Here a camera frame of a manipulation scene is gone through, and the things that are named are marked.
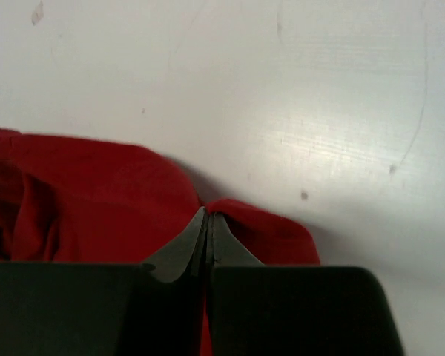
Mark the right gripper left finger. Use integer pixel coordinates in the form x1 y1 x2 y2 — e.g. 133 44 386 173
0 208 208 355

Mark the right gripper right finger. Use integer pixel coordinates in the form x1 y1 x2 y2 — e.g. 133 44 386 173
206 214 404 355

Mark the red t-shirt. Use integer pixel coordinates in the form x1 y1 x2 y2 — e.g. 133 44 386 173
0 128 320 355

